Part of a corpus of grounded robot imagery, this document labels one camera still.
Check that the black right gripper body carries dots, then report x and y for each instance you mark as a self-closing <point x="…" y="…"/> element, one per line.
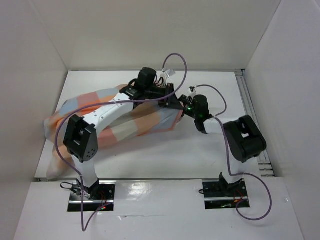
<point x="187" y="102"/>

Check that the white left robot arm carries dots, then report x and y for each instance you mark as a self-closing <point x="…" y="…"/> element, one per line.
<point x="81" y="136"/>

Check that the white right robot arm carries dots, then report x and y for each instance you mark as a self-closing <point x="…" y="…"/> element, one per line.
<point x="244" y="140"/>

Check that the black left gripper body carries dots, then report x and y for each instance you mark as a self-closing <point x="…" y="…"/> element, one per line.
<point x="154" y="92"/>

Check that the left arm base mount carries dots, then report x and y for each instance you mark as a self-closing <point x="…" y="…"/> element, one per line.
<point x="102" y="198"/>

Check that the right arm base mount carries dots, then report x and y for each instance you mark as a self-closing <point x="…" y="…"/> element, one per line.
<point x="216" y="197"/>

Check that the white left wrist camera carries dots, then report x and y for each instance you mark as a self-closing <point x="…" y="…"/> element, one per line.
<point x="167" y="74"/>

